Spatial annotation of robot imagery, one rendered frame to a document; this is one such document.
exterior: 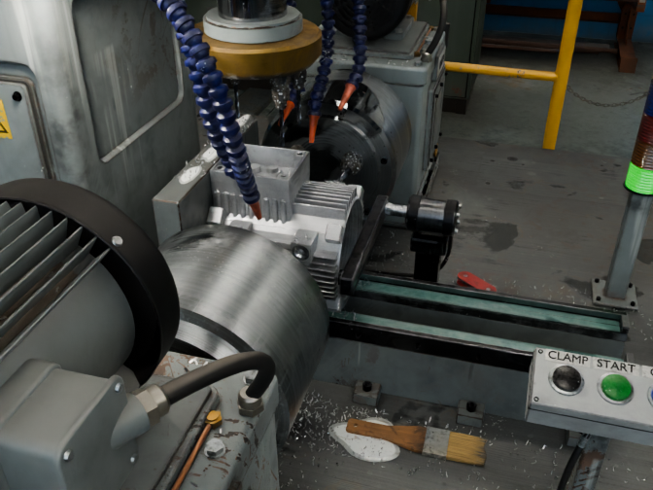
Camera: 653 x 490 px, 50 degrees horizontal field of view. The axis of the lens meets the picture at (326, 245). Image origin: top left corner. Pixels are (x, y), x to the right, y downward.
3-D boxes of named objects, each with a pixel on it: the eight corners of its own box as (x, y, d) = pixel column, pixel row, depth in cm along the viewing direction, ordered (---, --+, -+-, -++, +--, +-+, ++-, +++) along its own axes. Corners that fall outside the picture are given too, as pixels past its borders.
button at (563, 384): (549, 394, 76) (552, 386, 74) (551, 368, 77) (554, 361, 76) (578, 399, 75) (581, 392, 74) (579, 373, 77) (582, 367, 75)
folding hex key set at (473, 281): (498, 297, 132) (500, 290, 131) (488, 303, 130) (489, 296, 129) (463, 276, 138) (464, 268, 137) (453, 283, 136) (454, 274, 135)
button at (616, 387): (598, 402, 75) (601, 396, 73) (599, 377, 76) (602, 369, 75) (628, 408, 74) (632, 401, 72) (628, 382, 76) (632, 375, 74)
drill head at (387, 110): (247, 240, 127) (237, 110, 114) (311, 149, 161) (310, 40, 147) (382, 261, 122) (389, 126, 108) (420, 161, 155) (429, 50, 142)
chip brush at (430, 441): (343, 438, 103) (343, 435, 102) (351, 414, 107) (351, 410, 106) (485, 468, 98) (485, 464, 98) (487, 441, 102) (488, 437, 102)
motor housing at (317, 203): (210, 313, 108) (198, 206, 98) (254, 249, 124) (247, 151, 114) (334, 335, 104) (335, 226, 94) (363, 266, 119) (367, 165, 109)
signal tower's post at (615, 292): (592, 304, 130) (647, 87, 108) (590, 280, 137) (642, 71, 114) (637, 311, 128) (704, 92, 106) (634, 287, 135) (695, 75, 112)
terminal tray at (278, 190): (212, 215, 104) (208, 171, 100) (239, 183, 112) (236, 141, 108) (290, 226, 101) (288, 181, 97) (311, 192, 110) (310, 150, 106)
